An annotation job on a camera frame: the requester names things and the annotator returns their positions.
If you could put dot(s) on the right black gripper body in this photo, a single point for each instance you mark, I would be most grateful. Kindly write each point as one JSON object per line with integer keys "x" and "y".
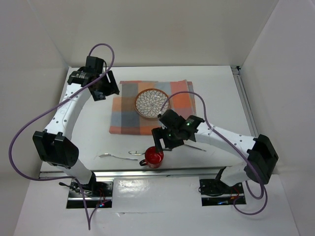
{"x": 171, "y": 138}

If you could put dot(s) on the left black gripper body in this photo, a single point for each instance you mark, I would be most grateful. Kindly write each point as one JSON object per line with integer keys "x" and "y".
{"x": 105, "y": 88}

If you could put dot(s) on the red enamel mug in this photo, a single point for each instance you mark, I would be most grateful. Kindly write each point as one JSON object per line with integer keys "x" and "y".
{"x": 153, "y": 158}

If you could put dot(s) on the floral patterned plate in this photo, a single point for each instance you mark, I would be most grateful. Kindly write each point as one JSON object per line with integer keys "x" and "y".
{"x": 150, "y": 102}

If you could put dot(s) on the silver spoon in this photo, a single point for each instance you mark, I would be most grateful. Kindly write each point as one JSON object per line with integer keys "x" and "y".
{"x": 197, "y": 148}

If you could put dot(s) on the checkered orange grey cloth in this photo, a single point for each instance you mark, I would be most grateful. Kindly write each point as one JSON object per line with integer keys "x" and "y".
{"x": 125, "y": 119}

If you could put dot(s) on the silver fork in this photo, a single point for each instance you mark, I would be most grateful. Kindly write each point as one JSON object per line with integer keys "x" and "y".
{"x": 121, "y": 158}

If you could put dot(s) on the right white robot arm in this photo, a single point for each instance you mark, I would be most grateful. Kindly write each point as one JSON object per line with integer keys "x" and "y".
{"x": 258, "y": 154}

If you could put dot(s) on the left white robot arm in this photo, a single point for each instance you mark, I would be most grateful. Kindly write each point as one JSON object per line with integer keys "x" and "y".
{"x": 54, "y": 144}

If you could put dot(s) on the silver knife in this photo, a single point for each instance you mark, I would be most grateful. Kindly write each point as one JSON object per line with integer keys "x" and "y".
{"x": 142, "y": 152}

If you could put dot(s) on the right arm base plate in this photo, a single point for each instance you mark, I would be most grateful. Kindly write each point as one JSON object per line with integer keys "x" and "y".
{"x": 215, "y": 193}

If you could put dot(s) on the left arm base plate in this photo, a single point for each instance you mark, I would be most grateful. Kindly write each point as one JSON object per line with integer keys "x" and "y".
{"x": 101, "y": 198}

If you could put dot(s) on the aluminium frame rail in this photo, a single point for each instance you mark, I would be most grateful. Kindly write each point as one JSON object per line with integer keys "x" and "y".
{"x": 224, "y": 99}

